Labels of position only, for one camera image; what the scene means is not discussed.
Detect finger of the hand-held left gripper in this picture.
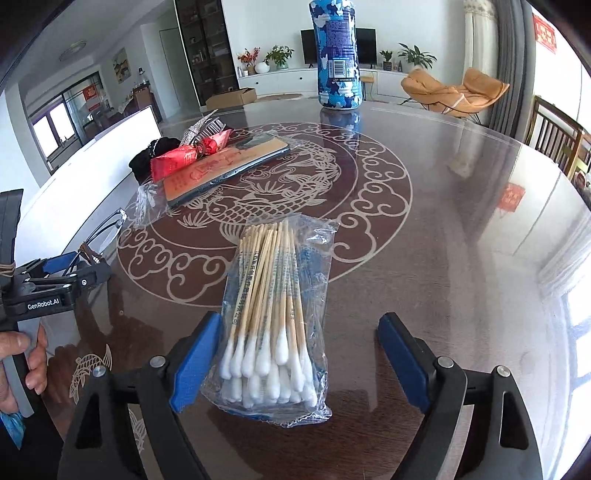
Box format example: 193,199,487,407
18,251,88,278
21,258,112,294

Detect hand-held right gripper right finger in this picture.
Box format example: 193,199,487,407
378,312,543,480

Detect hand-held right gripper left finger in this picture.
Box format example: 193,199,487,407
58,311,222,480

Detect clear safety glasses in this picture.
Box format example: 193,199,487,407
76,208,127,268

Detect cotton swab packet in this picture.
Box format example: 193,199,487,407
201,215,341,428

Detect glass desktop with fish pattern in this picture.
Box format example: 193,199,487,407
0,99,591,480

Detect person's left hand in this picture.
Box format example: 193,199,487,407
0,323,49,414

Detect white board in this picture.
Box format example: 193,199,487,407
14,105,163,264

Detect black scrunchie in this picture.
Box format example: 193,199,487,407
128,136,183,185

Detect red snack packet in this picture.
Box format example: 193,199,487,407
151,128,233,182

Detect wooden comb in plastic bag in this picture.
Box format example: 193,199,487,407
136,134,293,227

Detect brown wooden sideboard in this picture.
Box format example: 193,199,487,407
124,85,162,123

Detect silver hair claw clip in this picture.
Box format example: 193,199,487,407
180,109,225,144

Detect round ceiling lamp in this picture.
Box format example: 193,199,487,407
59,41,88,61

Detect cardboard box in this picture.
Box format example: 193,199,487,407
205,87,257,112

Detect dark display cabinet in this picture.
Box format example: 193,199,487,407
174,0,239,107

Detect wooden chair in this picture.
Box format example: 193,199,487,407
525,95,591,181

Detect red flower arrangement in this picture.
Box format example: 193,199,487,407
237,47,260,75

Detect white television cabinet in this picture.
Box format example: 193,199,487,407
237,67,407,100

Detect orange lounge chair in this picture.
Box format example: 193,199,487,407
401,68,511,123

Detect bushy green potted plant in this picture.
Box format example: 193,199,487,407
264,45,295,70

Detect large leafy potted plant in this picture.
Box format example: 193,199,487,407
397,44,437,72

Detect blue camouflage bottle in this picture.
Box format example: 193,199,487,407
308,0,362,112

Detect black television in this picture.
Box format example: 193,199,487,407
300,28,377,64

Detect grey curtain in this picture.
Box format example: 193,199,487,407
489,0,536,139

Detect white sheer curtain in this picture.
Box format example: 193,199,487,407
464,0,502,88

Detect wall painting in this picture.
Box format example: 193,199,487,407
113,47,129,84

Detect red wall poster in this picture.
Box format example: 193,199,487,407
532,12,556,55

